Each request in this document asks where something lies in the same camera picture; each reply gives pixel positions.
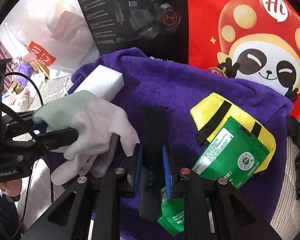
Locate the green sachet packet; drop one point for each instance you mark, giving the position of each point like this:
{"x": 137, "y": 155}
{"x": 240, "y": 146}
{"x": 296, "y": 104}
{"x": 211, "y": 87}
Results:
{"x": 235, "y": 154}

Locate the red panda shopping bag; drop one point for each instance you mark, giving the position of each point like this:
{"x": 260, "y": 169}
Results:
{"x": 256, "y": 40}

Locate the yellow mini duffel pouch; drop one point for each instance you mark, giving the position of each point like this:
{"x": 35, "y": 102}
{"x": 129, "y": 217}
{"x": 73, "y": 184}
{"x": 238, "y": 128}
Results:
{"x": 210, "y": 115}

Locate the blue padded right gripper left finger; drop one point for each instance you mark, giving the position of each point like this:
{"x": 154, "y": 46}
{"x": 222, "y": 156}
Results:
{"x": 134, "y": 169}

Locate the black headset box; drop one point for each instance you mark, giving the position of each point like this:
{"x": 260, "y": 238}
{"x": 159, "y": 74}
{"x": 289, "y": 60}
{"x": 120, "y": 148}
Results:
{"x": 159, "y": 28}

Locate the purple plush toy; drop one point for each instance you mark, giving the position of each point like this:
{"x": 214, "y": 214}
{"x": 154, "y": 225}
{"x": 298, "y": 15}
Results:
{"x": 26, "y": 69}

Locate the person's left hand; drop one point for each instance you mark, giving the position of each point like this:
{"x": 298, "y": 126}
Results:
{"x": 11, "y": 188}

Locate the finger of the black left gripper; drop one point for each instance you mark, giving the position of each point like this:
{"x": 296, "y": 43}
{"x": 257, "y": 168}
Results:
{"x": 23, "y": 118}
{"x": 55, "y": 139}

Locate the white fabric glove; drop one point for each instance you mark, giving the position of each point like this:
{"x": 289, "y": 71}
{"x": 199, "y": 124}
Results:
{"x": 95, "y": 120}

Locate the white plastic shopping bag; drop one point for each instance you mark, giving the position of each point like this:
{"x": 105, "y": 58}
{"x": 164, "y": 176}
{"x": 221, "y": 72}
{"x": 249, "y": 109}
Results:
{"x": 53, "y": 31}

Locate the clear packet with snacks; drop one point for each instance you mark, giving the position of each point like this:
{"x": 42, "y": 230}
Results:
{"x": 97, "y": 165}

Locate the white sponge block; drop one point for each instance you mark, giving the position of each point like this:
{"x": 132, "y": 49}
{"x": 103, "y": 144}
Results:
{"x": 103, "y": 82}

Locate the purple fleece towel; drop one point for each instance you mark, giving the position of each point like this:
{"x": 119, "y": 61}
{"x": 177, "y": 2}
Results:
{"x": 179, "y": 87}

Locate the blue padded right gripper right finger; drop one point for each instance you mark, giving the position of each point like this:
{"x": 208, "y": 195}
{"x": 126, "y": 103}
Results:
{"x": 171, "y": 166}

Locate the black watch strap long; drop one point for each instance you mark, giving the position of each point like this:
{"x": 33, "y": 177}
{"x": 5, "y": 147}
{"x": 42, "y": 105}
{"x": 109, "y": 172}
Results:
{"x": 152, "y": 173}

